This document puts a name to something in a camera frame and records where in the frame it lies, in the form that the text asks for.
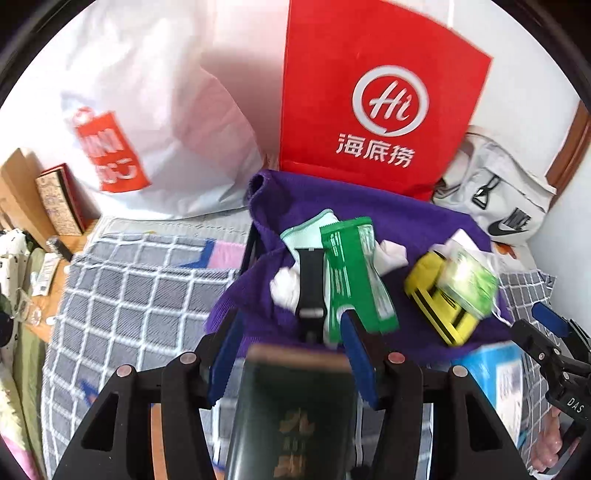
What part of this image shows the person's right hand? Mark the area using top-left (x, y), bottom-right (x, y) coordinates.
top-left (530, 413), bottom-right (572, 480)

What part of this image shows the light green wipes packet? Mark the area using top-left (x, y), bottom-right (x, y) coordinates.
top-left (436, 230), bottom-right (502, 320)

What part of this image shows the wooden bedside table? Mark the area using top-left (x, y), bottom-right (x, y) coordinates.
top-left (18, 217), bottom-right (100, 343)

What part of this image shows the light green white packet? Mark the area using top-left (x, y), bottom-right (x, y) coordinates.
top-left (279, 209), bottom-right (345, 347)

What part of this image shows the red paper bag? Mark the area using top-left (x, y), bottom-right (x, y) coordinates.
top-left (278, 0), bottom-right (492, 202)

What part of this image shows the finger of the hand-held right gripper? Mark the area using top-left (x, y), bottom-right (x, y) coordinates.
top-left (531, 301), bottom-right (591, 359)
top-left (510, 318), bottom-right (563, 371)

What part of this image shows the grey checked bed sheet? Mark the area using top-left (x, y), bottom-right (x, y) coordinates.
top-left (41, 217), bottom-right (560, 480)

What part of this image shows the yellow pouch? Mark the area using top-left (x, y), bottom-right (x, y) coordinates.
top-left (404, 251), bottom-right (483, 347)

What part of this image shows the cardboard box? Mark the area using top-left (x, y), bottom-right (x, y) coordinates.
top-left (0, 148), bottom-right (57, 251)

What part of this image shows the purple cloth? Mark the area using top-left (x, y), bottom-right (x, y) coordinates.
top-left (205, 170), bottom-right (514, 361)

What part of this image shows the green cloth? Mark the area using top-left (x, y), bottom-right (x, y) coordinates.
top-left (0, 251), bottom-right (49, 472)

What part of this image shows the grey waist bag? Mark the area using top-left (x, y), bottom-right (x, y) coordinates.
top-left (431, 131), bottom-right (558, 239)

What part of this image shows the dark green box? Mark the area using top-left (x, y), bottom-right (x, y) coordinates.
top-left (224, 344), bottom-right (358, 480)

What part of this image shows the white plastic bag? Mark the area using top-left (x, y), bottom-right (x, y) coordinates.
top-left (59, 0), bottom-right (279, 221)

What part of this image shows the blue tissue pack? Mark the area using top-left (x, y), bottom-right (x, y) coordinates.
top-left (462, 342), bottom-right (528, 455)

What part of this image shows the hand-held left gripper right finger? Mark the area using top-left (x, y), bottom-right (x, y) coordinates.
top-left (339, 309), bottom-right (522, 480)

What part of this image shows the wooden headboard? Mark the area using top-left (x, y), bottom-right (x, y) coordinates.
top-left (545, 99), bottom-right (591, 195)

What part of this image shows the black watch strap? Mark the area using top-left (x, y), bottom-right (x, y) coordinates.
top-left (294, 247), bottom-right (329, 343)

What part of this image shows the patterned gift box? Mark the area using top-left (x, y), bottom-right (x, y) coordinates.
top-left (36, 165), bottom-right (88, 236)

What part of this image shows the spotted plush toy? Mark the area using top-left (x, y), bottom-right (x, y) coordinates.
top-left (0, 228), bottom-right (31, 296)

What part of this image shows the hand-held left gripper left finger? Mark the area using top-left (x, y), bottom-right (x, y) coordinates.
top-left (53, 307), bottom-right (245, 480)

